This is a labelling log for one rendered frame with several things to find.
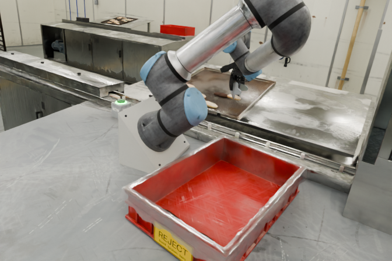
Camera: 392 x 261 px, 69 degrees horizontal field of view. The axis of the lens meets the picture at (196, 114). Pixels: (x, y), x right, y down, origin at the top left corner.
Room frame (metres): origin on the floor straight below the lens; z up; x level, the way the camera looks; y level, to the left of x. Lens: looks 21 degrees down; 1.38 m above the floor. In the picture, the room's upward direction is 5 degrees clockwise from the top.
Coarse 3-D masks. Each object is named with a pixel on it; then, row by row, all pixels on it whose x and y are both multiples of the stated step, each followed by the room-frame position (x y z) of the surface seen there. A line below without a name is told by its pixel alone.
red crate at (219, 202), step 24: (216, 168) 0.90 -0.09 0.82; (240, 168) 0.92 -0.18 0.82; (192, 192) 0.75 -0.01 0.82; (216, 192) 0.76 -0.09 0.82; (240, 192) 0.77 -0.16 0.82; (264, 192) 0.78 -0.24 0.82; (192, 216) 0.64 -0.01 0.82; (216, 216) 0.65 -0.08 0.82; (240, 216) 0.66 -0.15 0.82; (216, 240) 0.56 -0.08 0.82
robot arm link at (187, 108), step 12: (168, 96) 0.87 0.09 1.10; (180, 96) 0.87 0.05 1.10; (192, 96) 0.88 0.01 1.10; (168, 108) 0.87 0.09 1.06; (180, 108) 0.85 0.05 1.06; (192, 108) 0.84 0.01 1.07; (204, 108) 0.90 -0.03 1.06; (168, 120) 0.87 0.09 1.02; (180, 120) 0.85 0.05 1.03; (192, 120) 0.85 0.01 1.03; (180, 132) 0.88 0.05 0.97
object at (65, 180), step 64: (64, 128) 1.15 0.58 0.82; (0, 192) 0.68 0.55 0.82; (64, 192) 0.71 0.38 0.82; (320, 192) 0.81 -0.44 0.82; (0, 256) 0.47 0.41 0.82; (64, 256) 0.48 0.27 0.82; (128, 256) 0.50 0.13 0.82; (256, 256) 0.53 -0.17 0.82; (320, 256) 0.54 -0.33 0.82; (384, 256) 0.56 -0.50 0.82
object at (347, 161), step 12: (132, 84) 1.92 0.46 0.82; (144, 84) 1.95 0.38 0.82; (132, 96) 1.67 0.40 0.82; (144, 96) 1.69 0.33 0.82; (108, 108) 1.43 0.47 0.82; (372, 108) 1.81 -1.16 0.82; (216, 120) 1.39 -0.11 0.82; (252, 132) 1.26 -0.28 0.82; (264, 132) 1.28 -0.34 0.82; (288, 144) 1.16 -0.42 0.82; (300, 144) 1.17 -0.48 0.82; (360, 144) 1.22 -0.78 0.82; (324, 156) 1.07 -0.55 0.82; (336, 156) 1.08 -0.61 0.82
